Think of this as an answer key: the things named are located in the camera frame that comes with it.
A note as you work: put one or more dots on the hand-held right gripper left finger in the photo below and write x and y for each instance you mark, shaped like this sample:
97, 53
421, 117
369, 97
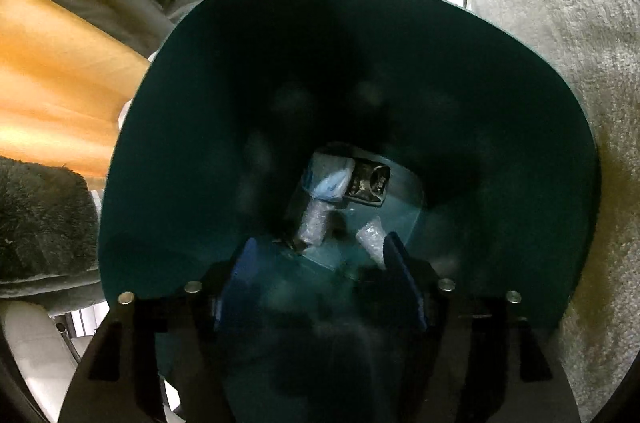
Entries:
240, 283

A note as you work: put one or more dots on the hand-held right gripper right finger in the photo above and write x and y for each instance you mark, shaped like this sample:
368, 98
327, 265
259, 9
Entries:
405, 283

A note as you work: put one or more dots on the small clear packet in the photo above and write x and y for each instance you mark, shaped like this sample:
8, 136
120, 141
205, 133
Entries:
371, 239

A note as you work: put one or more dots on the clear bubble wrap piece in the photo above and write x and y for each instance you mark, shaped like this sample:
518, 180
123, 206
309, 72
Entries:
315, 228

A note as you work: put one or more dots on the black snack packet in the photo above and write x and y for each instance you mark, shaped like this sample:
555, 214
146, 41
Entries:
370, 185

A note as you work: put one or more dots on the dark green trash bin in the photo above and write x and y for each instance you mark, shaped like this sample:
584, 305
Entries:
200, 153

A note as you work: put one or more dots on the grey fluffy cloth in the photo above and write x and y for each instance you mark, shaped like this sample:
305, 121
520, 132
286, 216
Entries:
40, 223

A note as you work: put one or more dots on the white smooth seat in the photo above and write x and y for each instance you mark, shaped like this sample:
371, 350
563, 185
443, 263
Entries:
30, 353

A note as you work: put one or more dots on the orange curtain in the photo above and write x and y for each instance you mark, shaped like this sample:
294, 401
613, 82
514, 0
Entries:
60, 78

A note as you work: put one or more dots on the grey fleece bed sheet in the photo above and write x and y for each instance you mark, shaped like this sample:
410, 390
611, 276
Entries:
550, 28

